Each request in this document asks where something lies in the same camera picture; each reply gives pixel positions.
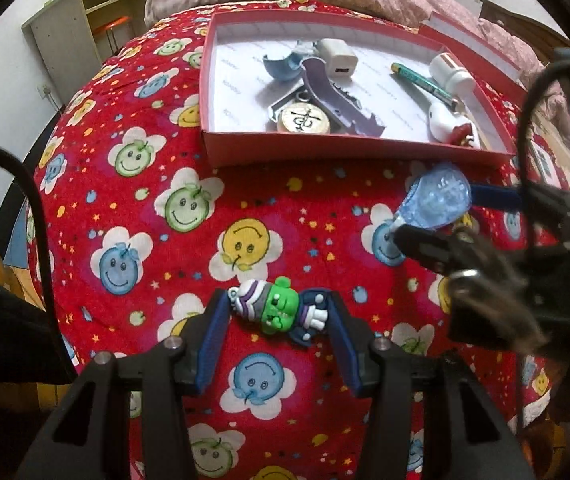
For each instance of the beige open shelf unit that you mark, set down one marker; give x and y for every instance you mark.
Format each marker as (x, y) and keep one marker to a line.
(75, 37)

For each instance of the white usb charger cube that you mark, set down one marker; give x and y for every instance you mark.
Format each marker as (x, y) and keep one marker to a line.
(340, 60)

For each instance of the red box lid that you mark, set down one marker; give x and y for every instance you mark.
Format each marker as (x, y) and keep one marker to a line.
(479, 57)

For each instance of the smartphone with lit screen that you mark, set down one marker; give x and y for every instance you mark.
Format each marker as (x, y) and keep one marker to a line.
(550, 172)

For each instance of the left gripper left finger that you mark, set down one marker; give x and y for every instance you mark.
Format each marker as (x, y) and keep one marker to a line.
(88, 435)

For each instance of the dark wooden headboard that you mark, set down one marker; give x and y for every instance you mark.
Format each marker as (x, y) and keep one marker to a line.
(540, 37)

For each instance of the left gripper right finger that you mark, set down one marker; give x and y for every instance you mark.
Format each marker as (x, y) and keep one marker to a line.
(465, 435)

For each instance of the white bottle orange label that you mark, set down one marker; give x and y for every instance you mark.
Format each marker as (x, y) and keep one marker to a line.
(451, 75)

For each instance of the grey plastic plate with studs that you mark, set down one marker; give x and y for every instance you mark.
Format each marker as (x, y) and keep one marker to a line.
(299, 94)

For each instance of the white earbuds case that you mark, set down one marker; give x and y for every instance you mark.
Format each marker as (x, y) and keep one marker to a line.
(441, 121)

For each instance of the light blue curved piece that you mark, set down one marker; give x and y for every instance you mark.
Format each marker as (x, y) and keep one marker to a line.
(289, 67)

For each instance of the metal spring clamp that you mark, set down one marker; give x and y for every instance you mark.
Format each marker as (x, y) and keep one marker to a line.
(488, 307)

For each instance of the teal cartoon lighter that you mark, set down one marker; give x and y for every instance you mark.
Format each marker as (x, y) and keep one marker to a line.
(404, 72)

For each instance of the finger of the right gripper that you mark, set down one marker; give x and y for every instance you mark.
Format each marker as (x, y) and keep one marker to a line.
(515, 197)
(446, 254)

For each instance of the round beige wooden disc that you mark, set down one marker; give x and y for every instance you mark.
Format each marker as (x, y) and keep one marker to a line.
(303, 118)

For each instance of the red shallow cardboard box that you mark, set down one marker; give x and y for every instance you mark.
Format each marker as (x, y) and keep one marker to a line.
(345, 90)

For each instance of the lavender plastic handle piece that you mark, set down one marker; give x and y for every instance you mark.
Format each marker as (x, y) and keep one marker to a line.
(336, 104)

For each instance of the green cartoon figure keychain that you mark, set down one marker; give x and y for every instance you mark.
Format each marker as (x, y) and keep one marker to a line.
(279, 309)

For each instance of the blue translucent oval case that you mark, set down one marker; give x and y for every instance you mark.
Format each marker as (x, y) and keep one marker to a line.
(437, 198)

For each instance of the red smiley flower blanket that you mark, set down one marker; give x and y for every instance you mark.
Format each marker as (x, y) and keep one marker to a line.
(142, 228)

